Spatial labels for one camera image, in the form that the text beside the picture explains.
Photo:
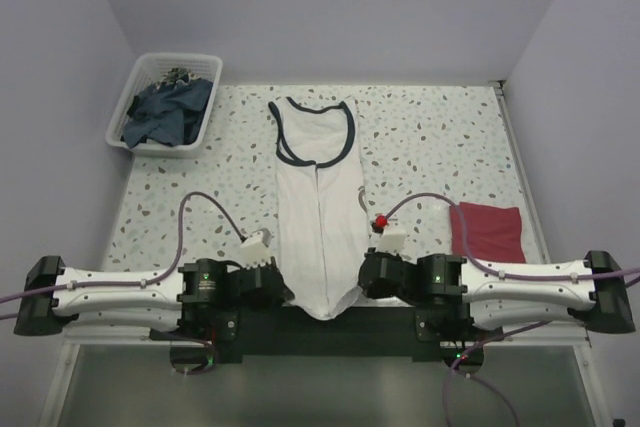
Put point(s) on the aluminium front rail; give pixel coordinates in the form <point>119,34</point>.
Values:
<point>107,335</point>

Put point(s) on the white plastic basket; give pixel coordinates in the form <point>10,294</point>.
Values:
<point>148,69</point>

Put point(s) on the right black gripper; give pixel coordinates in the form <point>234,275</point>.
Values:
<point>373,252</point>

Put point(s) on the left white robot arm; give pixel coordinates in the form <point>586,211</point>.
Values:
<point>197,300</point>

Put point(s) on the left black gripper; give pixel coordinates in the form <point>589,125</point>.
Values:
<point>275,301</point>

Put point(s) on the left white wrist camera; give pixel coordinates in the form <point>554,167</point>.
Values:
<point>254,249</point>

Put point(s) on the blue denim tank top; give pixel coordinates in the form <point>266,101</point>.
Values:
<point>170,114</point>

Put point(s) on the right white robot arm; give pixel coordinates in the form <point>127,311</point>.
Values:
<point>456,299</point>

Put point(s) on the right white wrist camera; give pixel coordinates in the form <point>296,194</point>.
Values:
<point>390,235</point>

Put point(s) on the patterned tank top in basket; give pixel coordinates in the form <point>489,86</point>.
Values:
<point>177,75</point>

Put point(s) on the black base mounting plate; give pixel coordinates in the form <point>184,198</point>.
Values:
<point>358,332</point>

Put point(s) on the red tank top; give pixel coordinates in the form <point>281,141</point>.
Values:
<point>494,233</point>

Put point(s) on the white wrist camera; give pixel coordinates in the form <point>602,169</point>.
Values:
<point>254,249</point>
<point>390,235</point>

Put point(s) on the white tank top navy trim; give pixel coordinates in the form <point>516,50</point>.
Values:
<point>322,218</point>

